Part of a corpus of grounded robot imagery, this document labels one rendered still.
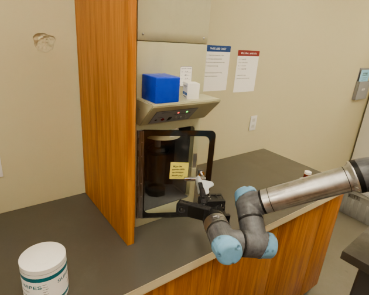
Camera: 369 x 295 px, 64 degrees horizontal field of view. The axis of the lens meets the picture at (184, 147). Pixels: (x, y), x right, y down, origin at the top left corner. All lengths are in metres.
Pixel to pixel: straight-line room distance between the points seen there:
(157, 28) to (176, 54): 0.12
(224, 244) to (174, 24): 0.78
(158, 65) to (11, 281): 0.89
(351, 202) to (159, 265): 2.85
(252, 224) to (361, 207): 2.85
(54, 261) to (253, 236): 0.59
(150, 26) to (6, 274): 0.98
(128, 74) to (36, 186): 0.82
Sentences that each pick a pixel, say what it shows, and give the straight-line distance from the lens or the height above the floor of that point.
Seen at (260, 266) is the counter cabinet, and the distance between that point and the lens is 1.70.
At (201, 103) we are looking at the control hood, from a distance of 1.14.
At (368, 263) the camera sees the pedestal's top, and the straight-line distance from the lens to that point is 1.46.
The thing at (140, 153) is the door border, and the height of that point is 1.29.
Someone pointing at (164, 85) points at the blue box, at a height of 1.57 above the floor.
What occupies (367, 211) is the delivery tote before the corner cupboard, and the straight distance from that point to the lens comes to 3.68.
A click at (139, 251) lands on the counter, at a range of 1.23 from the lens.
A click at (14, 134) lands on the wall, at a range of 1.47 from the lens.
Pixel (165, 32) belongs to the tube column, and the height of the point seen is 1.74.
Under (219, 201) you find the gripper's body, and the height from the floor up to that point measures 1.23.
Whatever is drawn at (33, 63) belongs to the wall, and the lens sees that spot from 1.42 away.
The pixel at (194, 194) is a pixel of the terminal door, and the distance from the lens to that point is 1.28.
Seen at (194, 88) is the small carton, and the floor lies 1.55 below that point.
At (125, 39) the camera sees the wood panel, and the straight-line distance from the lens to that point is 0.99.
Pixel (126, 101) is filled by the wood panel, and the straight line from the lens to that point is 1.01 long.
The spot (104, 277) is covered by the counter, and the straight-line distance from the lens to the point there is 1.14.
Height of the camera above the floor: 1.73
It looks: 21 degrees down
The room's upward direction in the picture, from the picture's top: 4 degrees clockwise
